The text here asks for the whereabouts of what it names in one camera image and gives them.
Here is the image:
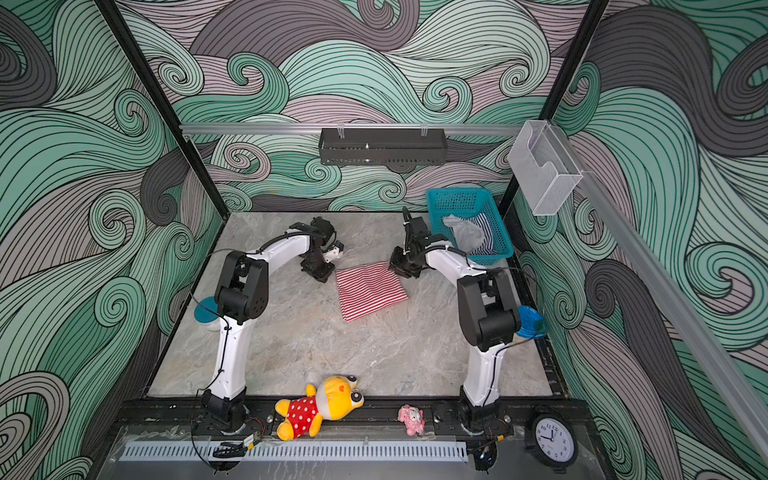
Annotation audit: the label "black perforated metal shelf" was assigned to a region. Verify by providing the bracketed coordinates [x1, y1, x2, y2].
[318, 129, 448, 171]

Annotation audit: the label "teal plastic basket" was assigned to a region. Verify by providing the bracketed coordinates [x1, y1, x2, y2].
[426, 188, 514, 266]

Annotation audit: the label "aluminium rail right wall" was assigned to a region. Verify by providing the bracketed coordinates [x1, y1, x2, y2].
[550, 126, 767, 460]

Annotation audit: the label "aluminium rail wall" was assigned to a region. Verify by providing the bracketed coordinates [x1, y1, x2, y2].
[550, 126, 767, 460]
[179, 122, 522, 137]

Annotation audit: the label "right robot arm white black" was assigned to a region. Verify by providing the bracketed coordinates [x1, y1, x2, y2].
[389, 208, 521, 426]

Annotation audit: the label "blue white striped tank top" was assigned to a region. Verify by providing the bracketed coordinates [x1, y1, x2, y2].
[474, 213, 495, 255]

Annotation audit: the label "black round wall clock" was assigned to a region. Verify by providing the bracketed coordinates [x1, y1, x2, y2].
[524, 408, 578, 472]

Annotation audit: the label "yellow plush toy red dress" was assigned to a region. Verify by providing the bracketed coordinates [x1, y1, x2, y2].
[275, 375, 364, 441]

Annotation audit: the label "red white striped tank top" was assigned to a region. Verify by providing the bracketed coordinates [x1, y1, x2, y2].
[335, 261, 408, 322]

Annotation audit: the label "clear plastic wall bin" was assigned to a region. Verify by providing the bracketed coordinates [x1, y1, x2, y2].
[507, 120, 583, 216]

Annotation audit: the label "small pink plush toy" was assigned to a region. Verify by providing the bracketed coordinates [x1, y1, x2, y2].
[398, 405, 426, 436]

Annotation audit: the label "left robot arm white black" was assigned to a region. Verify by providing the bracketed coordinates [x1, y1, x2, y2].
[201, 217, 344, 434]

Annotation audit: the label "teal round lid left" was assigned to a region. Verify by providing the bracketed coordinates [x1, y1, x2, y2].
[194, 296, 220, 332]

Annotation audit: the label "aluminium rail back wall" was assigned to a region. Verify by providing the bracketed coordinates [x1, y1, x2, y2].
[179, 122, 522, 137]

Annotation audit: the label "white slotted cable duct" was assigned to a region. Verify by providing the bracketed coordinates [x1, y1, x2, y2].
[117, 440, 469, 463]

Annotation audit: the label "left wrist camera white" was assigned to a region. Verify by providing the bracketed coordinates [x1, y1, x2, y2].
[323, 241, 344, 263]

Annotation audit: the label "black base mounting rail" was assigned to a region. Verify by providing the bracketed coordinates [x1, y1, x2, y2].
[111, 396, 597, 438]

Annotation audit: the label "grey tank top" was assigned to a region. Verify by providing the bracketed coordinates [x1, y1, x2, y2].
[442, 215, 484, 253]

